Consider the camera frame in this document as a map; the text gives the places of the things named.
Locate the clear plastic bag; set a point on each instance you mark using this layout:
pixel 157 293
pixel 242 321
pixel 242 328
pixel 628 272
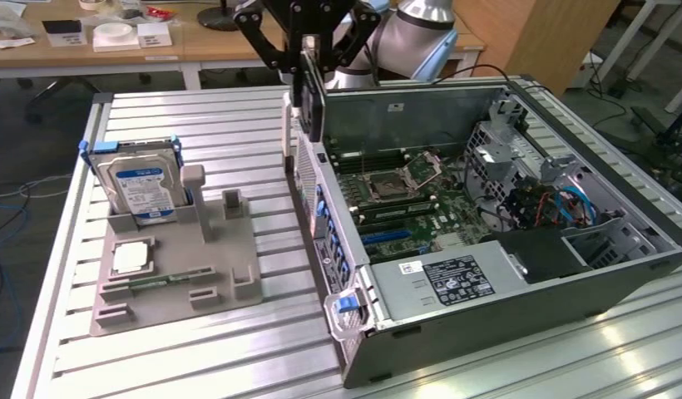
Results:
pixel 9 18

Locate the plain white box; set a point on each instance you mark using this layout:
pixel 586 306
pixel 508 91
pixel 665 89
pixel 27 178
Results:
pixel 153 35

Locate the white box with tape roll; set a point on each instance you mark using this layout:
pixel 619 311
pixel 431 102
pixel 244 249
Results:
pixel 115 37

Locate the dark installed RAM stick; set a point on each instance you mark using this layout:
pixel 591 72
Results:
pixel 399 213
pixel 391 203

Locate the CPU socket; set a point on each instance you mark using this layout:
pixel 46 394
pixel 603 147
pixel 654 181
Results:
pixel 388 187

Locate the white paper card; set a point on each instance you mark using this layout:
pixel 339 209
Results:
pixel 14 42

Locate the thin metal locking lever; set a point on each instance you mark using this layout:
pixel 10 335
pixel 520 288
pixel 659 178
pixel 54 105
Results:
pixel 365 158

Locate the metal socket cover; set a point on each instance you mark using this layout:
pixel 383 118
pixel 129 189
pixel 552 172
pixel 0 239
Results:
pixel 424 164

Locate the wooden desk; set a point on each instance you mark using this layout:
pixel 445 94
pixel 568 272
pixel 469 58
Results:
pixel 53 58

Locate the grey power supply unit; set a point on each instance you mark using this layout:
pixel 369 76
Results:
pixel 447 287

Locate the blue latch tab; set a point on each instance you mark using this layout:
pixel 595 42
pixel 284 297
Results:
pixel 345 302

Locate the silver CPU chip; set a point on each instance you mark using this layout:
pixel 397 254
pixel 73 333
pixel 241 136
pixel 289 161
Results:
pixel 131 257

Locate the grey plastic parts rack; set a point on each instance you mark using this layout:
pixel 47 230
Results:
pixel 174 257

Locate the black chair base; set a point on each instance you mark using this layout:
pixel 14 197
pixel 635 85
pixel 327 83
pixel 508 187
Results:
pixel 53 95

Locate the white box with black top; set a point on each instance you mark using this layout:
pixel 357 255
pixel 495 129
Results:
pixel 65 33

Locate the hard disk in blue caddy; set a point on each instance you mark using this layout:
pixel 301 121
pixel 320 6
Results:
pixel 141 187

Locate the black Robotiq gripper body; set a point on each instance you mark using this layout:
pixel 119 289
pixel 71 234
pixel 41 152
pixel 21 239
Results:
pixel 318 16

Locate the black open PC case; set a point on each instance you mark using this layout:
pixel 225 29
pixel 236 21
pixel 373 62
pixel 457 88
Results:
pixel 486 316

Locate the green RAM stick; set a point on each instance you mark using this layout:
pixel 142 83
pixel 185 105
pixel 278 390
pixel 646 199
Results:
pixel 164 280

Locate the metal disk bay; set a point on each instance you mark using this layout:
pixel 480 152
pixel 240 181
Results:
pixel 607 245

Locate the black graphics card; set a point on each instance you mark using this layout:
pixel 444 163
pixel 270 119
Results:
pixel 313 104

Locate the white table frame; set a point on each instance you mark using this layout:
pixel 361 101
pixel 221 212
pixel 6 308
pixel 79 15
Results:
pixel 640 37

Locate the white tape roll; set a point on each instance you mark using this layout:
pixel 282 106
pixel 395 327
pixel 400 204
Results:
pixel 91 4

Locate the black round lamp base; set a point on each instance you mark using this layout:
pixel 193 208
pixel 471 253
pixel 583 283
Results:
pixel 216 18

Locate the blue expansion slot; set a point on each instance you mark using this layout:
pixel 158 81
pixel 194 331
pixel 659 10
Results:
pixel 387 237

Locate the red packet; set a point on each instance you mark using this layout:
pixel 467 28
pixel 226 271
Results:
pixel 159 13

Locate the perforated metal drive cage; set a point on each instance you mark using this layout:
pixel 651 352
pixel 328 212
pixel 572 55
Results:
pixel 499 166

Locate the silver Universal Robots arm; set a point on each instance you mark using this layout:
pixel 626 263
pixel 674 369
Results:
pixel 413 37

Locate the wooden cabinet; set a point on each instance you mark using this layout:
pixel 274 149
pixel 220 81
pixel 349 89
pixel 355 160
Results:
pixel 546 37

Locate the green motherboard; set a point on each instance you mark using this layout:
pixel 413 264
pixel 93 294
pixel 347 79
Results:
pixel 435 218

